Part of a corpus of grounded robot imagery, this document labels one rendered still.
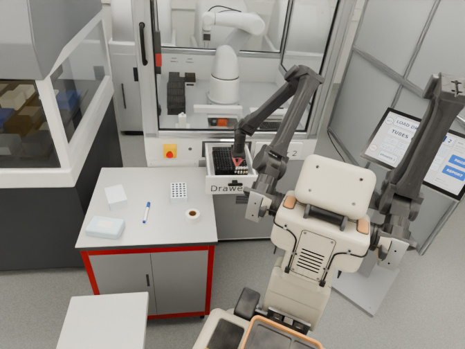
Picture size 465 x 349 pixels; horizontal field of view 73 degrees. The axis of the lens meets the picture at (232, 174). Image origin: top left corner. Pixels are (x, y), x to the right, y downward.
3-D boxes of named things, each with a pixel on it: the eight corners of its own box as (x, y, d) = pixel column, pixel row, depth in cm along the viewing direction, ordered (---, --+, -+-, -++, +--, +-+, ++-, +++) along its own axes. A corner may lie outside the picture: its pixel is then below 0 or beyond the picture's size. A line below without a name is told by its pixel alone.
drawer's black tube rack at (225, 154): (246, 179, 171) (248, 169, 168) (214, 179, 169) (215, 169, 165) (241, 156, 189) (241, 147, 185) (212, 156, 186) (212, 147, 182)
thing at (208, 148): (257, 188, 166) (258, 179, 162) (207, 190, 162) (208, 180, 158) (245, 147, 197) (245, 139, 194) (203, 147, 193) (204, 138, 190)
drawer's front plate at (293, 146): (299, 158, 196) (303, 143, 189) (254, 158, 191) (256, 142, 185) (298, 156, 197) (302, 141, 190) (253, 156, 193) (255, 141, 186)
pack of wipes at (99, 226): (126, 225, 148) (124, 218, 145) (117, 240, 140) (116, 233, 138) (95, 221, 148) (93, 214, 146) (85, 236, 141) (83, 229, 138)
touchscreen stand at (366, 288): (371, 318, 203) (452, 201, 141) (311, 275, 225) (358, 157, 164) (398, 271, 234) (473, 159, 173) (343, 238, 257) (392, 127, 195)
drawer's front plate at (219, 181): (260, 193, 166) (263, 176, 159) (205, 194, 161) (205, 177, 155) (259, 191, 167) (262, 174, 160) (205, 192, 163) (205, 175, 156)
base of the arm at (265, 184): (242, 190, 105) (276, 201, 102) (250, 168, 107) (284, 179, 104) (245, 196, 114) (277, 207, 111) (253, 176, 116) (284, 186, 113)
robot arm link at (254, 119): (295, 70, 117) (317, 86, 121) (296, 60, 120) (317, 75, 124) (234, 127, 150) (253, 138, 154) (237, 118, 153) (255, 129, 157)
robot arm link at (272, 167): (262, 176, 106) (275, 183, 108) (272, 149, 109) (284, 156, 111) (250, 178, 115) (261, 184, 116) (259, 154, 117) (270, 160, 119)
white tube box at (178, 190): (187, 202, 164) (187, 197, 161) (171, 203, 162) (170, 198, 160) (186, 187, 173) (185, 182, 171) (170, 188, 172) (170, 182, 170)
